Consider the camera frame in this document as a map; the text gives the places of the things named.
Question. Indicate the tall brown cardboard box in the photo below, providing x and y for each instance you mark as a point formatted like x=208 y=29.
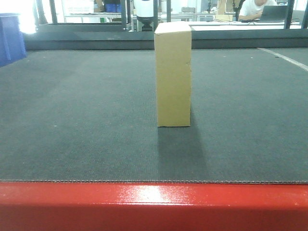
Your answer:
x=173 y=46

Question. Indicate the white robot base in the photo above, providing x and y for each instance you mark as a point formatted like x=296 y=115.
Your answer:
x=145 y=13

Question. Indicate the dark grey conveyor belt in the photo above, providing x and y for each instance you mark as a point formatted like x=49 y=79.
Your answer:
x=90 y=115

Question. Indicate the white work table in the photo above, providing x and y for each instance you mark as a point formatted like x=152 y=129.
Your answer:
x=229 y=26

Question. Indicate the person in white shirt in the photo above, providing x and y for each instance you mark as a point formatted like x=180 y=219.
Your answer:
x=252 y=9

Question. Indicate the blue plastic bin at left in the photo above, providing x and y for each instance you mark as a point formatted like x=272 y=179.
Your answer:
x=12 y=45

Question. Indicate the dark laptop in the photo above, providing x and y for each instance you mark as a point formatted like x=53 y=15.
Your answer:
x=271 y=14

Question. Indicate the black metal frame post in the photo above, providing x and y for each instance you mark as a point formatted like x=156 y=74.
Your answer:
x=124 y=14

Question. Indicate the red conveyor frame edge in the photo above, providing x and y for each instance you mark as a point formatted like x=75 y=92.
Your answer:
x=46 y=206

